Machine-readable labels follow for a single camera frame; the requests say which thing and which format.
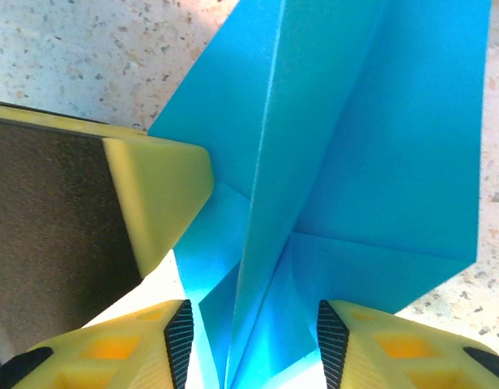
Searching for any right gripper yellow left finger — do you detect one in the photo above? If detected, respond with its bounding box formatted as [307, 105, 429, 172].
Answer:
[0, 298, 194, 389]

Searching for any teal blue cloth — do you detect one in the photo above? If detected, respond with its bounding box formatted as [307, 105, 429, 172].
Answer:
[147, 0, 493, 389]

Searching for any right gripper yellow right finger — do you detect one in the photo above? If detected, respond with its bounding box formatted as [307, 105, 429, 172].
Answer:
[316, 299, 499, 389]

